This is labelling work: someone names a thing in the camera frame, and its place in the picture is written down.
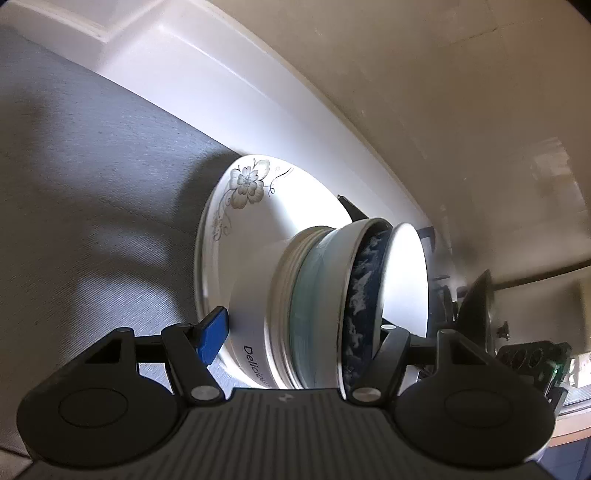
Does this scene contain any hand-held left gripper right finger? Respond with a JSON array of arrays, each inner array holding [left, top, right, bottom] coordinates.
[[346, 324, 492, 406]]

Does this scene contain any light blue bowl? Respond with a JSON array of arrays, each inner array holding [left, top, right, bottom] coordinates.
[[288, 219, 370, 391]]

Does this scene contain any cream straight-sided bowl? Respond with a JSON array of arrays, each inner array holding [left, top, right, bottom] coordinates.
[[217, 225, 342, 393]]

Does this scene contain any grey mat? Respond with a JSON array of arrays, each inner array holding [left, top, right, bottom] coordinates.
[[0, 21, 241, 462]]

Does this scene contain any white bowl with blue pattern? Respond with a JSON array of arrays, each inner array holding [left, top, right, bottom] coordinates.
[[339, 220, 431, 393]]

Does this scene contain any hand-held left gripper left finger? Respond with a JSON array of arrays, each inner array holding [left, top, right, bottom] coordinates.
[[83, 306, 229, 403]]

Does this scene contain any black glass gas stove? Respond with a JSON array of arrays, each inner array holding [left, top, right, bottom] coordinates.
[[339, 194, 462, 333]]

